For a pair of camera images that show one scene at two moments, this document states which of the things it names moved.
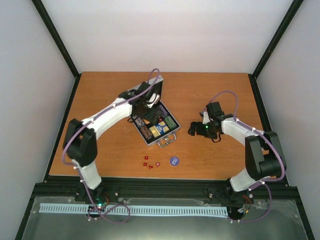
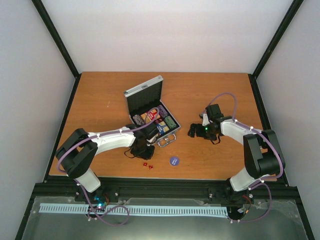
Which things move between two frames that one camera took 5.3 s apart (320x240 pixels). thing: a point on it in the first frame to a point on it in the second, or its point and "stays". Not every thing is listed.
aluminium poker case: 163,129 stays
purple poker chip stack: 163,111 stays
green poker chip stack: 170,122 stays
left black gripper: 150,116 to 148,156
